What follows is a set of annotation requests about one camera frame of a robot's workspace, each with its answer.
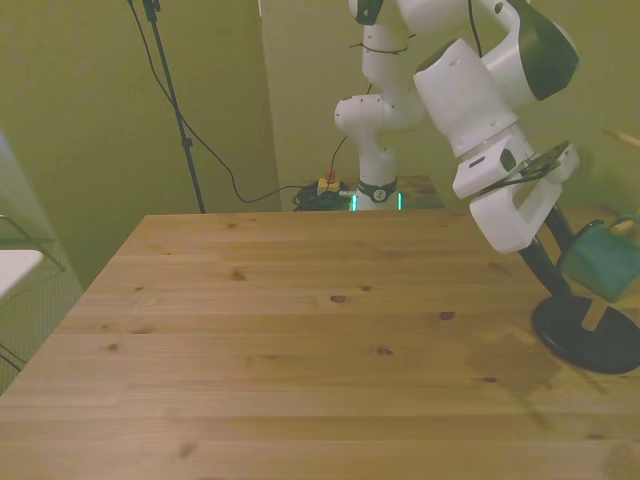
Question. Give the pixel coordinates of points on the teal mug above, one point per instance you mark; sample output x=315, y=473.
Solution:
x=600, y=265

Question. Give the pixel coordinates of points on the white table corner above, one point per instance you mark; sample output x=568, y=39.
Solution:
x=17, y=265

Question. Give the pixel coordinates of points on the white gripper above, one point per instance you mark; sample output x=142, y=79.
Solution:
x=505, y=220

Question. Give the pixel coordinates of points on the wooden mug tree black base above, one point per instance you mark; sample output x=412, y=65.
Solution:
x=575, y=340

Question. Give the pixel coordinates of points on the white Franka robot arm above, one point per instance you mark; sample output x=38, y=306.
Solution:
x=460, y=95

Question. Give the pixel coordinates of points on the black tripod camera stand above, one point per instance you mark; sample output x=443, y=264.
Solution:
x=175, y=105

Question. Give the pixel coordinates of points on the yellow emergency stop box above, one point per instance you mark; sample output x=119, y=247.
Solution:
x=327, y=184

